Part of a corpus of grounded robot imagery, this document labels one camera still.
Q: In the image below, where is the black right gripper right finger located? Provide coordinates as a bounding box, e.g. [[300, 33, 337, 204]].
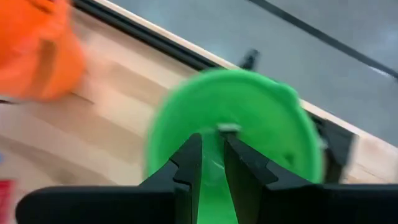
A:
[[221, 130, 398, 224]]

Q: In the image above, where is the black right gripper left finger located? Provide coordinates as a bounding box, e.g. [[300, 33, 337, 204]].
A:
[[15, 133, 203, 224]]

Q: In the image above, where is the red skittles candy pack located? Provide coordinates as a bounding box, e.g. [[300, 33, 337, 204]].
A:
[[0, 179, 16, 224]]

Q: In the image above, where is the green plastic bucket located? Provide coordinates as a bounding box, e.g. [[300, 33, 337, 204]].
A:
[[144, 67, 325, 224]]

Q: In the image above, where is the black table clamp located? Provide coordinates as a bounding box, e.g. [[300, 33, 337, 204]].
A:
[[239, 49, 261, 70]]

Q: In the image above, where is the orange plastic bucket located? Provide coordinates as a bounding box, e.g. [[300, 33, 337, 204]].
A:
[[0, 0, 87, 102]]

